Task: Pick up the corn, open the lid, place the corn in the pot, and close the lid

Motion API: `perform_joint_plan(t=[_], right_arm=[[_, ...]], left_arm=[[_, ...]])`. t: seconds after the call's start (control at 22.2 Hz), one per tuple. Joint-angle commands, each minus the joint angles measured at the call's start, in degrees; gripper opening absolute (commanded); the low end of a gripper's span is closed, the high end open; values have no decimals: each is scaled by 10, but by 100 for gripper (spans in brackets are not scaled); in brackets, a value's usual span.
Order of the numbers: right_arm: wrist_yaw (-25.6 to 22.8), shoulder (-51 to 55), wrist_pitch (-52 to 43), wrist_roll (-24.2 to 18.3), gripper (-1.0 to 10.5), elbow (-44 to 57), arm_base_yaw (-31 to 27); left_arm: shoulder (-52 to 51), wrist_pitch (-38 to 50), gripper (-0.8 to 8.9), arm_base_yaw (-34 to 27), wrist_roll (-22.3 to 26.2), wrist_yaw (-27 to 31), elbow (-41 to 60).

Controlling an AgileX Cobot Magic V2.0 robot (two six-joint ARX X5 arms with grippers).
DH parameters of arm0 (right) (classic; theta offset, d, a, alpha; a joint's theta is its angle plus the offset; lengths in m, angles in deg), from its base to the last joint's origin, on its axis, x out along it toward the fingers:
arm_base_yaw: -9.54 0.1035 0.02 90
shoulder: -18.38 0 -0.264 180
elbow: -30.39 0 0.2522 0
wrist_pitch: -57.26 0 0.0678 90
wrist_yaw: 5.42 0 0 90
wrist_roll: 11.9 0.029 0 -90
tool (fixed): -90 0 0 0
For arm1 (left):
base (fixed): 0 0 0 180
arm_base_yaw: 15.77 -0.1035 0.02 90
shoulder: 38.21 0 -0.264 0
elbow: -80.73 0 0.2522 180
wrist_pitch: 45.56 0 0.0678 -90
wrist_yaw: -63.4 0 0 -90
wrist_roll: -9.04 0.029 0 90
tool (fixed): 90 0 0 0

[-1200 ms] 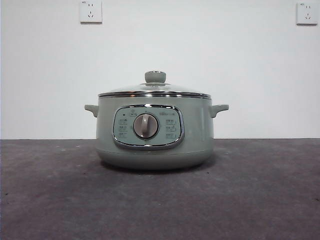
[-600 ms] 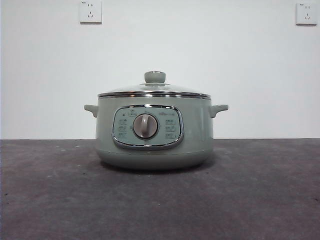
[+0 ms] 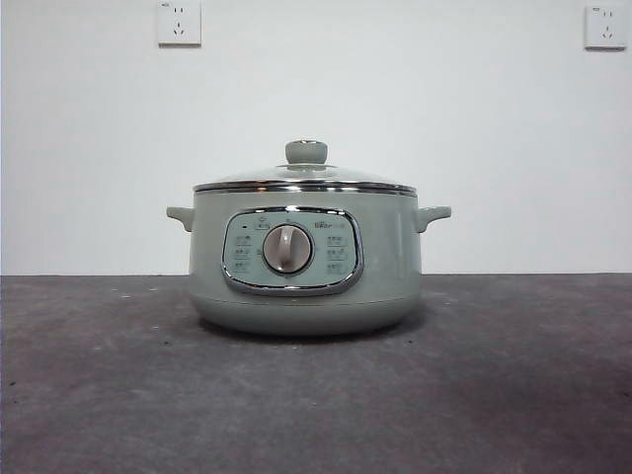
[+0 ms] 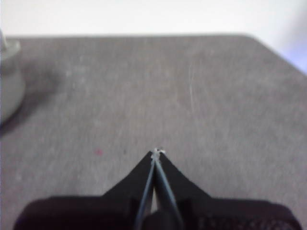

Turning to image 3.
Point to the sage green electric pot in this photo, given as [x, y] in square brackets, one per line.
[395, 266]

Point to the glass lid with green knob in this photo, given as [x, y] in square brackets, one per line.
[306, 152]

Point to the white wall socket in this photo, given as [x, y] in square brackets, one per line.
[608, 27]
[180, 23]

